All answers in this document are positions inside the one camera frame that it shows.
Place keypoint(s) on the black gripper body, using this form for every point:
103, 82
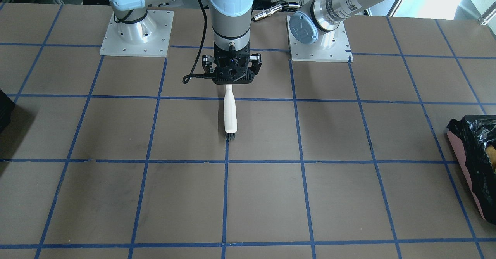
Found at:
208, 64

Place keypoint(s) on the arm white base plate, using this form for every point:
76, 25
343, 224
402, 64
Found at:
147, 38
331, 47

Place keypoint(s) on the white hand brush black bristles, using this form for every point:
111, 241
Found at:
230, 114

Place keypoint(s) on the bin with black trash bag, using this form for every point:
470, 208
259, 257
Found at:
469, 138

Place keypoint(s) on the round golden bread roll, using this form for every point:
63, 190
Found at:
491, 153

